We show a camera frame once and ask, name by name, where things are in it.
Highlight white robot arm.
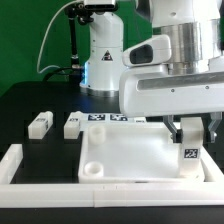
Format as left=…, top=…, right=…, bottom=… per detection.
left=81, top=0, right=224, bottom=142

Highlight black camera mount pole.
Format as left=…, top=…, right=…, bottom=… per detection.
left=65, top=3, right=92, bottom=84

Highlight marker tag sheet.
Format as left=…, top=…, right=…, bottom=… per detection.
left=88, top=113, right=127, bottom=122

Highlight white cable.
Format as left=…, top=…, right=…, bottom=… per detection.
left=36, top=0, right=81, bottom=76

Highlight white U-shaped obstacle frame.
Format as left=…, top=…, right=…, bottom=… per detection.
left=0, top=144, right=224, bottom=208

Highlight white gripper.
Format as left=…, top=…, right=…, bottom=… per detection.
left=119, top=65, right=224, bottom=143

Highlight white desk tabletop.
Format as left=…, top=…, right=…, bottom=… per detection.
left=78, top=121, right=224, bottom=184

